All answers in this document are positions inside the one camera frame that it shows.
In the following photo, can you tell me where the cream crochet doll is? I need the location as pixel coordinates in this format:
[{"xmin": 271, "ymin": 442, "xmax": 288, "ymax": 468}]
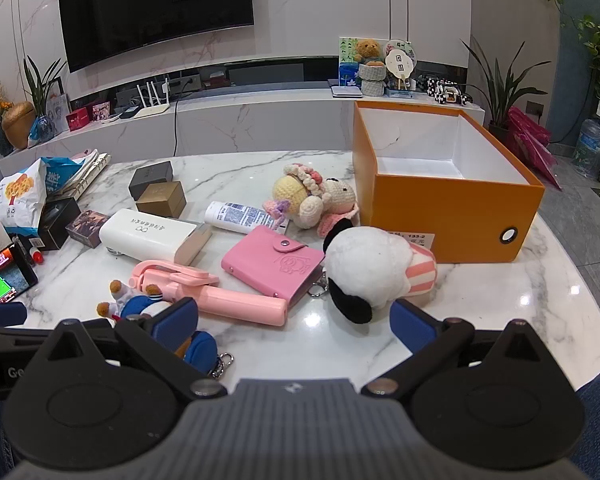
[{"xmin": 263, "ymin": 162, "xmax": 331, "ymax": 231}]

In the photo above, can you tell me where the large water bottle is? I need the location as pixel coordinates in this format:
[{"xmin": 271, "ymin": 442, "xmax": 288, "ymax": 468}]
[{"xmin": 572, "ymin": 117, "xmax": 600, "ymax": 178}]

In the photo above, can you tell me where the blue plastic bag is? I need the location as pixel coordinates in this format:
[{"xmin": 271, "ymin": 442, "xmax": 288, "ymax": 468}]
[{"xmin": 40, "ymin": 156, "xmax": 88, "ymax": 196}]

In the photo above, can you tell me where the potted orchid plant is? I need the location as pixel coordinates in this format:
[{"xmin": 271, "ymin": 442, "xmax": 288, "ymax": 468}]
[{"xmin": 460, "ymin": 35, "xmax": 551, "ymax": 136}]

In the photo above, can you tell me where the white router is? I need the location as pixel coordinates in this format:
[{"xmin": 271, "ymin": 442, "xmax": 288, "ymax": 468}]
[{"xmin": 132, "ymin": 75, "xmax": 173, "ymax": 120}]

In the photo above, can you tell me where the smartphone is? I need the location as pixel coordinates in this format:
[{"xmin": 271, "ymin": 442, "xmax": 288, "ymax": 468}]
[{"xmin": 0, "ymin": 242, "xmax": 38, "ymax": 306}]

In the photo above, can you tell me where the black power cable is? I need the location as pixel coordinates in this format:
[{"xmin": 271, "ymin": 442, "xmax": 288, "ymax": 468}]
[{"xmin": 172, "ymin": 92, "xmax": 182, "ymax": 157}]

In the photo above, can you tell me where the gold box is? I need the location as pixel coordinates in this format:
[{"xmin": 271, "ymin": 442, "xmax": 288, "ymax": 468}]
[{"xmin": 136, "ymin": 181, "xmax": 187, "ymax": 218}]

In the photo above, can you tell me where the checkered toy car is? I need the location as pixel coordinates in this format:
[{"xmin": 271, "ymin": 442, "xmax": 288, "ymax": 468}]
[{"xmin": 419, "ymin": 74, "xmax": 473, "ymax": 107}]

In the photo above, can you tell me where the black television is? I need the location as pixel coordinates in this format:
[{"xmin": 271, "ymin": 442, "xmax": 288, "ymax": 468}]
[{"xmin": 57, "ymin": 0, "xmax": 256, "ymax": 73}]

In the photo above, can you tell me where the dark grey box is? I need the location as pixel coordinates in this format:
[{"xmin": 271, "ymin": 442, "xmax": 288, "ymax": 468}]
[{"xmin": 128, "ymin": 161, "xmax": 174, "ymax": 201}]

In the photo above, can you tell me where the pink card wallet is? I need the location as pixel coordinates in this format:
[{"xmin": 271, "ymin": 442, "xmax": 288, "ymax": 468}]
[{"xmin": 221, "ymin": 225, "xmax": 327, "ymax": 311}]

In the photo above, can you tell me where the orange cardboard box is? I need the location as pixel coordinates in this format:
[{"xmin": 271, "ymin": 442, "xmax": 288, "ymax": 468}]
[{"xmin": 352, "ymin": 101, "xmax": 546, "ymax": 264}]

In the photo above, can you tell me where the white marble tv stand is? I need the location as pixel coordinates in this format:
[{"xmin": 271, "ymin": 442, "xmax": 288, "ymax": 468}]
[{"xmin": 0, "ymin": 55, "xmax": 488, "ymax": 176}]

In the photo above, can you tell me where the white and yellow snack bag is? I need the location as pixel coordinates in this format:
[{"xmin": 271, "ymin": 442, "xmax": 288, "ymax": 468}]
[{"xmin": 0, "ymin": 167, "xmax": 48, "ymax": 238}]

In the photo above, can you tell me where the brown teddy bear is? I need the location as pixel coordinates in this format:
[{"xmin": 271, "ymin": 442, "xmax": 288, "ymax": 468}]
[{"xmin": 355, "ymin": 38, "xmax": 385, "ymax": 67}]

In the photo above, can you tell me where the green leafy plant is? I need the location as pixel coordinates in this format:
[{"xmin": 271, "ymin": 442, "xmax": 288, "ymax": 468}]
[{"xmin": 22, "ymin": 55, "xmax": 68, "ymax": 118}]

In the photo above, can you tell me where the round paper fan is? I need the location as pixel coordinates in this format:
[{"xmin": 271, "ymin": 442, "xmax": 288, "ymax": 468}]
[{"xmin": 384, "ymin": 40, "xmax": 423, "ymax": 92}]

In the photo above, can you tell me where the brown round vase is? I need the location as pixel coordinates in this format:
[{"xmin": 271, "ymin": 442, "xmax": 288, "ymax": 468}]
[{"xmin": 1, "ymin": 101, "xmax": 37, "ymax": 150}]

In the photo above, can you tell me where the picture frame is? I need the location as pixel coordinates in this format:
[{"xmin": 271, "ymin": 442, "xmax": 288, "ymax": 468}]
[{"xmin": 47, "ymin": 77, "xmax": 71, "ymax": 133}]

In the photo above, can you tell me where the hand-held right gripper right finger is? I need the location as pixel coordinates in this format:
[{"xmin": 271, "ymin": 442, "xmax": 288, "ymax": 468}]
[{"xmin": 362, "ymin": 299, "xmax": 546, "ymax": 397}]

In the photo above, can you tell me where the blue plush keychain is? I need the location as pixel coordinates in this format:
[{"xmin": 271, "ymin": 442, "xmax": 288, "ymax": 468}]
[{"xmin": 96, "ymin": 280, "xmax": 236, "ymax": 378}]

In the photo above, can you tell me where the white plush dog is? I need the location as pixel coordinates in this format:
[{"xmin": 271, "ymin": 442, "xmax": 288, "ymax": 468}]
[{"xmin": 322, "ymin": 226, "xmax": 438, "ymax": 325}]

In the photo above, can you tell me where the blue glass vase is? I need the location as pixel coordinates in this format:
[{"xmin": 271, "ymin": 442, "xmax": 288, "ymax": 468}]
[{"xmin": 27, "ymin": 115, "xmax": 56, "ymax": 148}]

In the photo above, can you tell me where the illustrated card box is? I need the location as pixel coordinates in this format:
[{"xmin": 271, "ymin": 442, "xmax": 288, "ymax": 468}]
[{"xmin": 65, "ymin": 209, "xmax": 115, "ymax": 249}]

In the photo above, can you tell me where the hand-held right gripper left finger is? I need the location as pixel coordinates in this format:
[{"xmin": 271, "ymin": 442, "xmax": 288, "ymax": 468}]
[{"xmin": 39, "ymin": 299, "xmax": 228, "ymax": 400}]

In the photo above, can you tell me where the pink selfie stick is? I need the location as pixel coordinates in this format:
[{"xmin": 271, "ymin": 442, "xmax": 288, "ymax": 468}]
[{"xmin": 132, "ymin": 260, "xmax": 287, "ymax": 328}]

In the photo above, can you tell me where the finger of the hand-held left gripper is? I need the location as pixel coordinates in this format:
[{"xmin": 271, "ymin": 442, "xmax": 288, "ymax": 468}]
[{"xmin": 0, "ymin": 302, "xmax": 56, "ymax": 361}]

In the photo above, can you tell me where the black box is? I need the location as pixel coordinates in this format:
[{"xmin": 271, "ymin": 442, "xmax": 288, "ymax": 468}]
[{"xmin": 37, "ymin": 196, "xmax": 82, "ymax": 251}]

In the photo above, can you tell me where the ring binder notebook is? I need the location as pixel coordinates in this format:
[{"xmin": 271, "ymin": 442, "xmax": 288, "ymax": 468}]
[{"xmin": 55, "ymin": 149, "xmax": 112, "ymax": 196}]

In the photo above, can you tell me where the pink plastic bag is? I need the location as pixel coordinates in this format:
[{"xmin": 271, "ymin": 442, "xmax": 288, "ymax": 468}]
[{"xmin": 505, "ymin": 106, "xmax": 563, "ymax": 191}]

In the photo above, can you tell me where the white rectangular case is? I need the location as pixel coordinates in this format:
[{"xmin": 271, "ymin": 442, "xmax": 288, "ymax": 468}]
[{"xmin": 99, "ymin": 208, "xmax": 213, "ymax": 266}]

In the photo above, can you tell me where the white tube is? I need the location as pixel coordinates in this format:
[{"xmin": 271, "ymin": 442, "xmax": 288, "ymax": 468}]
[{"xmin": 204, "ymin": 201, "xmax": 276, "ymax": 235}]

